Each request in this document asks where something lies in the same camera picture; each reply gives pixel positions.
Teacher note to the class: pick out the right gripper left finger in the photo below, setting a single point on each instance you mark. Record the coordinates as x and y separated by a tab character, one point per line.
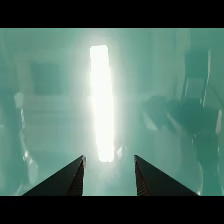
66	181

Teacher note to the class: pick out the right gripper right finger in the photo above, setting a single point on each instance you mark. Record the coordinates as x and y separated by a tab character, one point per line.
151	181

